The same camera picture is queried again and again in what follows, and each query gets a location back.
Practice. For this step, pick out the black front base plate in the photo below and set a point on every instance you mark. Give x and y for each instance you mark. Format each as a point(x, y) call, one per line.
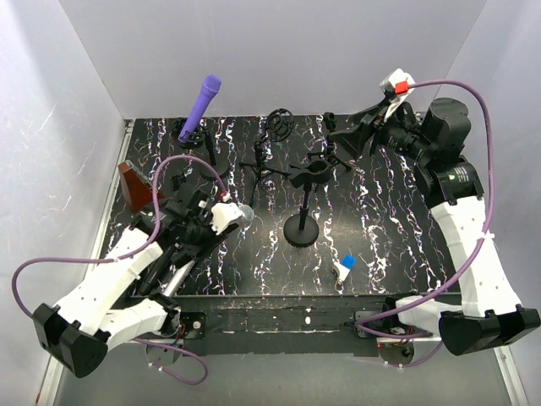
point(277, 324)

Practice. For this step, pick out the black microphone silver grille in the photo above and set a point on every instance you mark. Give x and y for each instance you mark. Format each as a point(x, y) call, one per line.
point(247, 215)

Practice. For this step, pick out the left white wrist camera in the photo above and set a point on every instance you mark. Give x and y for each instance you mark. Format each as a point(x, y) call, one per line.
point(223, 215)

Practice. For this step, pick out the blue white small card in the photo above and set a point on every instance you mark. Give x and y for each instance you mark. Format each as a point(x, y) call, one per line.
point(341, 269)

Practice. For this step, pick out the black tripod stand with shockmount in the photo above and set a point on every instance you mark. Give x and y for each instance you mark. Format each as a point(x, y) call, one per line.
point(277, 127)

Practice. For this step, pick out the brown wooden metronome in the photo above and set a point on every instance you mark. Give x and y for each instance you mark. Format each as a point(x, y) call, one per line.
point(136, 187)

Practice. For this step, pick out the small black tripod stand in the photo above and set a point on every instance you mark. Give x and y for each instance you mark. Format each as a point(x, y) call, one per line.
point(329, 153)

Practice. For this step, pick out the black shotgun microphone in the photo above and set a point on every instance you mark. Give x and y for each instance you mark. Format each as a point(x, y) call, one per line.
point(155, 272)

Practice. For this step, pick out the black round-base mic stand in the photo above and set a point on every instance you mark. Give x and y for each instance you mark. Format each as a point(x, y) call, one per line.
point(185, 182)

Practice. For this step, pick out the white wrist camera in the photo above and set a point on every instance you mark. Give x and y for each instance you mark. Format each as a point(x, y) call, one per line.
point(223, 215)
point(396, 86)

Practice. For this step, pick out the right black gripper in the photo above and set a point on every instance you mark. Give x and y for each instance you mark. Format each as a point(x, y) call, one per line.
point(354, 138)

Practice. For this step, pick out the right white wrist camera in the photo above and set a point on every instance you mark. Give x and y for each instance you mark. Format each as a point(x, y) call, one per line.
point(396, 86)

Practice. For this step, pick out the purple microphone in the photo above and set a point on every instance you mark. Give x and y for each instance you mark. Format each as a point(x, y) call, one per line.
point(209, 89)

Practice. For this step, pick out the empty round-base stand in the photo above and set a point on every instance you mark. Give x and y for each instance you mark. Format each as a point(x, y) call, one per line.
point(217, 160)

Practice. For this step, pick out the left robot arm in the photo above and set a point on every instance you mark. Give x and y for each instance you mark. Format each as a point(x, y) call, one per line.
point(130, 294)

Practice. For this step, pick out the aluminium frame rail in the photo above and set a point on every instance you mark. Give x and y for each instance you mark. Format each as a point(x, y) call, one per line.
point(291, 368)

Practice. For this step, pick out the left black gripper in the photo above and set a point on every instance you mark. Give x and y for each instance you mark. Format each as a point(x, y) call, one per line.
point(199, 250)

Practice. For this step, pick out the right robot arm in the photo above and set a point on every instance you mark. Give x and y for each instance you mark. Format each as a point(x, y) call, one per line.
point(490, 314)

